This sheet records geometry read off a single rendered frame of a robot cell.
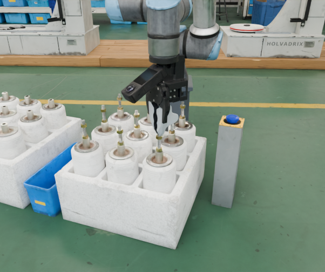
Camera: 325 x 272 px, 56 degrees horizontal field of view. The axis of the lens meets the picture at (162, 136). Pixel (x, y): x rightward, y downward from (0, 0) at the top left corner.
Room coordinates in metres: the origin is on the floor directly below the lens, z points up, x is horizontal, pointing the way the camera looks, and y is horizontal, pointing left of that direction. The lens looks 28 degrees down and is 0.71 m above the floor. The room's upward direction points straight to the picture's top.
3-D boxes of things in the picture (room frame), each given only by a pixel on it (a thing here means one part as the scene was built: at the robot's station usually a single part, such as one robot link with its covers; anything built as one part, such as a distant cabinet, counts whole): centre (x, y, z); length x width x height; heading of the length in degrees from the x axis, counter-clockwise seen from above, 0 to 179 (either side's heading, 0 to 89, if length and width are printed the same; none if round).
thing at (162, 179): (0.73, 0.01, 0.16); 0.10 x 0.10 x 0.18
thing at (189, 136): (0.95, -0.07, 0.16); 0.10 x 0.10 x 0.18
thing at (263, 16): (5.19, -1.68, 0.18); 0.50 x 0.41 x 0.37; 2
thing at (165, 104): (0.71, 0.00, 0.42); 0.05 x 0.02 x 0.09; 34
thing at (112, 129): (0.92, 0.19, 0.25); 0.08 x 0.08 x 0.01
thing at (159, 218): (0.88, 0.08, 0.09); 0.39 x 0.39 x 0.18; 71
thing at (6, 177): (1.06, 0.59, 0.09); 0.39 x 0.39 x 0.18; 69
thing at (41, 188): (0.92, 0.35, 0.06); 0.30 x 0.11 x 0.12; 160
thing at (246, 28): (2.93, -0.77, 0.29); 0.30 x 0.30 x 0.06
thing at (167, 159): (0.73, 0.01, 0.25); 0.08 x 0.08 x 0.01
